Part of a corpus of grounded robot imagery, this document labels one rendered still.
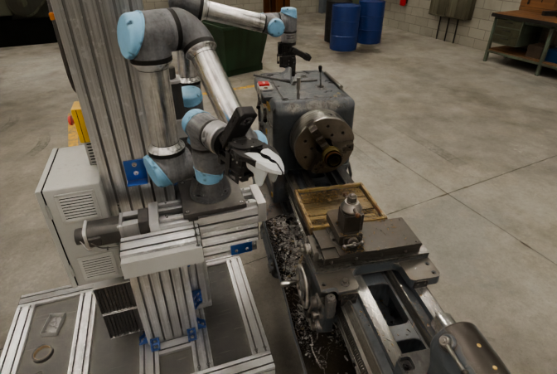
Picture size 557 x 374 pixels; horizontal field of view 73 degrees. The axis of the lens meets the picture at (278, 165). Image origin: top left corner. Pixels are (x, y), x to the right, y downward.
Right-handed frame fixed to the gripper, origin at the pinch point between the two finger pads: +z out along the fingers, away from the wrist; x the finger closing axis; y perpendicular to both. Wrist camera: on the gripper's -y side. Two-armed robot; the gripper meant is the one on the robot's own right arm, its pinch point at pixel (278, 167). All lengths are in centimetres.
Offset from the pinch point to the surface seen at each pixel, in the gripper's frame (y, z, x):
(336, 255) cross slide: 56, -17, -50
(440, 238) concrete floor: 130, -42, -216
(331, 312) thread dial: 71, -7, -40
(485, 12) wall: -27, -322, -822
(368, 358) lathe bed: 69, 13, -35
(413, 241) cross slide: 51, -2, -77
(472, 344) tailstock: 39, 36, -35
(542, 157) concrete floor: 103, -42, -416
